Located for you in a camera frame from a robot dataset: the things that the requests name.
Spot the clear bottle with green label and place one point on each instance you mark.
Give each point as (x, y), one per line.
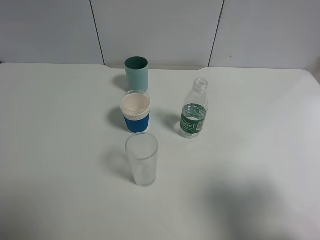
(194, 109)

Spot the white cup with blue sleeve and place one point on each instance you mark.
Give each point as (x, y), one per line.
(135, 107)

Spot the teal plastic cup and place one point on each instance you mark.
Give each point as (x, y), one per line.
(137, 73)

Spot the tall clear glass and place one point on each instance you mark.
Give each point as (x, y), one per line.
(142, 150)

